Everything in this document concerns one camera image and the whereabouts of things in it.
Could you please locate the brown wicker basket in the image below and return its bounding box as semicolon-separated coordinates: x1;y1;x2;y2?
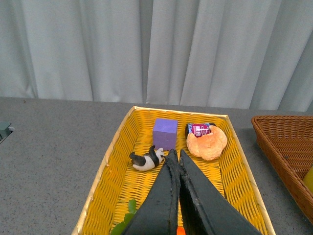
251;115;313;221

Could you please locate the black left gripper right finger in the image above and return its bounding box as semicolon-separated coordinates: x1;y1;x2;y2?
179;150;261;235

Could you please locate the yellow woven basket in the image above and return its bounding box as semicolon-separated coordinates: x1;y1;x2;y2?
73;106;275;235

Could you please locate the orange toy carrot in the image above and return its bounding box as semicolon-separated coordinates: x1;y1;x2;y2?
111;199;186;235

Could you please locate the panda figurine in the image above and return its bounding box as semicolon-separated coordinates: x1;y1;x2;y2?
130;145;165;171

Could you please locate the yellow tape roll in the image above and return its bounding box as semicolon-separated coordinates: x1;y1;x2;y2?
303;166;313;192

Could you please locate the toy bread croissant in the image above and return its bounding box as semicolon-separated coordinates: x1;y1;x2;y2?
186;126;227;161

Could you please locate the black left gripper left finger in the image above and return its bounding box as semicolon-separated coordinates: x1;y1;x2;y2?
122;149;180;235

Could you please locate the purple foam cube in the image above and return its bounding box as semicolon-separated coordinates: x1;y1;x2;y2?
153;118;178;151

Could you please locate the grey table fixture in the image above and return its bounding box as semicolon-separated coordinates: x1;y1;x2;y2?
0;121;15;143

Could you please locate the small pink labelled can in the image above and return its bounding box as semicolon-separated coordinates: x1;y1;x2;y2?
185;123;216;138

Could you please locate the grey curtain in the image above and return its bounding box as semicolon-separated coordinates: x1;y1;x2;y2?
0;0;313;112

